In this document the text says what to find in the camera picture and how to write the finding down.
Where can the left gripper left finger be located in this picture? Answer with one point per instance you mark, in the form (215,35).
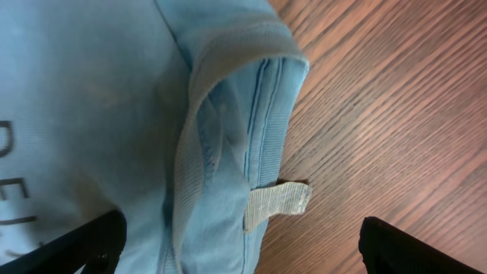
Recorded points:
(92,248)

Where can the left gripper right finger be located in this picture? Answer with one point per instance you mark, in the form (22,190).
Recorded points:
(386,249)

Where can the light blue printed t-shirt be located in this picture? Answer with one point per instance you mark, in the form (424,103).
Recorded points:
(173,113)

